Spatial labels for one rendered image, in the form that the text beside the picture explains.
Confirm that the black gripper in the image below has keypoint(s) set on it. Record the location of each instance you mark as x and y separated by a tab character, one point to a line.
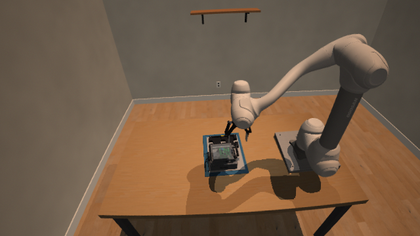
229	131

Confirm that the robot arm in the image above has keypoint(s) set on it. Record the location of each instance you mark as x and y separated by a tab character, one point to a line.
361	68

